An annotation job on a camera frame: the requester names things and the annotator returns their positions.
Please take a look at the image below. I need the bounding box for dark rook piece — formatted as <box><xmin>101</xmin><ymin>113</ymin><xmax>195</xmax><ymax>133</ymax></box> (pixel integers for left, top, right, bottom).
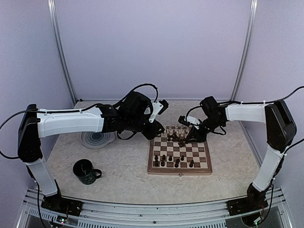
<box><xmin>154</xmin><ymin>160</ymin><xmax>159</xmax><ymax>167</ymax></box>

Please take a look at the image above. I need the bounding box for aluminium frame rail front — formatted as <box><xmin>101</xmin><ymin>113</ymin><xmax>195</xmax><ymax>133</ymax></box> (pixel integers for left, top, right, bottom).
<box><xmin>15</xmin><ymin>189</ymin><xmax>294</xmax><ymax>228</ymax></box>

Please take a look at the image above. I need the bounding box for dark bishop piece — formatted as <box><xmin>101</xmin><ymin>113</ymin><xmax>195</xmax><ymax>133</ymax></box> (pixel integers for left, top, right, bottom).
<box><xmin>189</xmin><ymin>160</ymin><xmax>194</xmax><ymax>168</ymax></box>

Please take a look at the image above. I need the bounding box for aluminium corner post right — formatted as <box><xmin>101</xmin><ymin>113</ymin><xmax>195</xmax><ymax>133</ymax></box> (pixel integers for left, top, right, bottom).
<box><xmin>230</xmin><ymin>0</ymin><xmax>258</xmax><ymax>100</ymax></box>

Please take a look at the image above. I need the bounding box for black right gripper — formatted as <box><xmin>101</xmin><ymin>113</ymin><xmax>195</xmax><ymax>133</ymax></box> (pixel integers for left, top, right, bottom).
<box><xmin>186</xmin><ymin>116</ymin><xmax>224</xmax><ymax>143</ymax></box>

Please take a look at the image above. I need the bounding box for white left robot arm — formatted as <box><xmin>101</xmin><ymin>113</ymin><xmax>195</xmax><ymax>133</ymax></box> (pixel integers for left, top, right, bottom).
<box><xmin>18</xmin><ymin>91</ymin><xmax>169</xmax><ymax>211</ymax></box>

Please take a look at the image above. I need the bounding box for aluminium corner post left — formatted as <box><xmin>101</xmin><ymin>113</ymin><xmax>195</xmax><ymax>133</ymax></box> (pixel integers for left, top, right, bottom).
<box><xmin>47</xmin><ymin>0</ymin><xmax>77</xmax><ymax>105</ymax></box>

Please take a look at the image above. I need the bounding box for dark knight piece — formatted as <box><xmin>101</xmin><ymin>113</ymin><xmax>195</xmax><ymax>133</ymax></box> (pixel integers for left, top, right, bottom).
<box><xmin>174</xmin><ymin>159</ymin><xmax>180</xmax><ymax>168</ymax></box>

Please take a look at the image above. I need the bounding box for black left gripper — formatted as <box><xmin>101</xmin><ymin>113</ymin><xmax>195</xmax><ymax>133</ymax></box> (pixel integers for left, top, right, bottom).
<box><xmin>125</xmin><ymin>115</ymin><xmax>165</xmax><ymax>140</ymax></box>

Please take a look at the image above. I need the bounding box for wooden folding chess board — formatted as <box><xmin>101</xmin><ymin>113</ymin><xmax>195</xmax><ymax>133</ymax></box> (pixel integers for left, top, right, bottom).
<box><xmin>147</xmin><ymin>126</ymin><xmax>212</xmax><ymax>175</ymax></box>

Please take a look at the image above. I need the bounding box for dark green mug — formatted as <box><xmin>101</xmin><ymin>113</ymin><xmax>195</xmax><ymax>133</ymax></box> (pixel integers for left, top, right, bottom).
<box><xmin>73</xmin><ymin>159</ymin><xmax>102</xmax><ymax>185</ymax></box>

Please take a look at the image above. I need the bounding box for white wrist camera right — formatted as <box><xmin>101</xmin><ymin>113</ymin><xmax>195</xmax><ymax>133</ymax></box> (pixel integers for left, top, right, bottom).
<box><xmin>178</xmin><ymin>115</ymin><xmax>200</xmax><ymax>126</ymax></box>

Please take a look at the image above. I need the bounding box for aluminium corner post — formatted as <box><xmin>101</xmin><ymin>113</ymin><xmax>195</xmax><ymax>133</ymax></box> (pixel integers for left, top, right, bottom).
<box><xmin>230</xmin><ymin>0</ymin><xmax>258</xmax><ymax>100</ymax></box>
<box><xmin>47</xmin><ymin>0</ymin><xmax>77</xmax><ymax>105</ymax></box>

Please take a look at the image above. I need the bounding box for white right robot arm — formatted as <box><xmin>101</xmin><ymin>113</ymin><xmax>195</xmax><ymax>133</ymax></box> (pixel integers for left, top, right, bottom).
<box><xmin>178</xmin><ymin>96</ymin><xmax>297</xmax><ymax>211</ymax></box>

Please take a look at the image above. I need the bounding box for white blue swirl plate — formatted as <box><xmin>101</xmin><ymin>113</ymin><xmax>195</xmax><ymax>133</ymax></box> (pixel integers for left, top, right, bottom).
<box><xmin>80</xmin><ymin>132</ymin><xmax>115</xmax><ymax>149</ymax></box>

